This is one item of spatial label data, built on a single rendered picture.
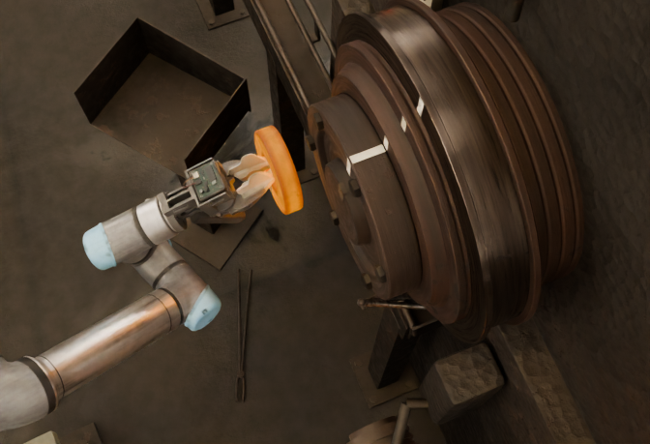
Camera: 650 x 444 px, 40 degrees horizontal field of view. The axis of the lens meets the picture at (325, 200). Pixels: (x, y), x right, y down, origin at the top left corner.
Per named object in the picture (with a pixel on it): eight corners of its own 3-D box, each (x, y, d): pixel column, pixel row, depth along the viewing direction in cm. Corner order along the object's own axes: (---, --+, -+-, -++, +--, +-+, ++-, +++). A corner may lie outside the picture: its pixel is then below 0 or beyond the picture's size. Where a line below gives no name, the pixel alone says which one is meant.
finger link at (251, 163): (276, 152, 146) (225, 176, 147) (285, 162, 152) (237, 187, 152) (269, 135, 147) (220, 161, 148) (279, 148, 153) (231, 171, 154)
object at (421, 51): (369, 103, 151) (389, -78, 108) (491, 357, 136) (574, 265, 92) (333, 116, 150) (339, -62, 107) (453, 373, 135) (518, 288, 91)
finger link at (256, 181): (282, 167, 145) (232, 192, 146) (292, 178, 150) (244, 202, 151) (275, 151, 146) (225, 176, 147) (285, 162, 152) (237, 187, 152)
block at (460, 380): (467, 365, 167) (490, 337, 145) (487, 404, 165) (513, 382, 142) (416, 387, 166) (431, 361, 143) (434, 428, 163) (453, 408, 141)
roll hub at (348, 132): (336, 147, 138) (339, 53, 112) (410, 310, 129) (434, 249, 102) (302, 160, 137) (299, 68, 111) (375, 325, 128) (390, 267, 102)
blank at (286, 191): (268, 106, 150) (250, 113, 149) (303, 180, 143) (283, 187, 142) (273, 155, 163) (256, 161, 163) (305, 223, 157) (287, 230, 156)
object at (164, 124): (187, 162, 243) (136, 14, 176) (266, 211, 238) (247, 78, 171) (141, 222, 237) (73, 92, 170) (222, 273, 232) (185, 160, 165)
